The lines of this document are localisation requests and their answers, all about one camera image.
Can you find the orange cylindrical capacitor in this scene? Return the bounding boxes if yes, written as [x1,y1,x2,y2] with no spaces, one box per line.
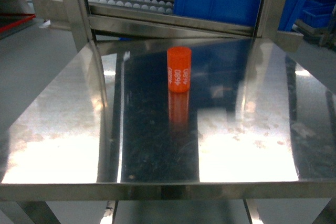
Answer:
[167,46,192,93]

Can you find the stainless steel flow rack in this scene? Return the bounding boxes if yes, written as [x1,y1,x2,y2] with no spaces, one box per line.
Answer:
[33,0,305,51]

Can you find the small blue bin right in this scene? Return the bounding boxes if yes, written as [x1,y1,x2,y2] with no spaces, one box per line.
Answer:
[302,5,334,28]

